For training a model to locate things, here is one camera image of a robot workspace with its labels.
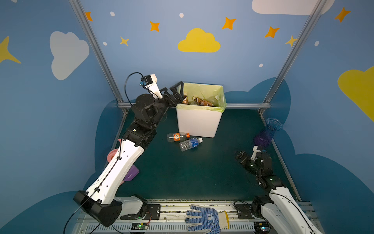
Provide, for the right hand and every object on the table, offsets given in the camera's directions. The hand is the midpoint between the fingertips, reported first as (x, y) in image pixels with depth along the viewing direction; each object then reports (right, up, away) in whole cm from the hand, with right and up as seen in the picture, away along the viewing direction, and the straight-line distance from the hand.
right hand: (239, 153), depth 83 cm
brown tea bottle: (-22, +33, +15) cm, 42 cm away
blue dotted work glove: (-18, -31, -11) cm, 37 cm away
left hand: (-35, +33, -24) cm, 54 cm away
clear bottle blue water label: (-28, +4, +13) cm, 31 cm away
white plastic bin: (-22, +18, +10) cm, 30 cm away
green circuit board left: (-54, -33, -12) cm, 64 cm away
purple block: (-64, -13, +4) cm, 65 cm away
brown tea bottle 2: (-32, +34, +18) cm, 49 cm away
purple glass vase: (+26, +7, +21) cm, 34 cm away
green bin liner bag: (-13, +39, +15) cm, 43 cm away
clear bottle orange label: (-37, +8, +16) cm, 41 cm away
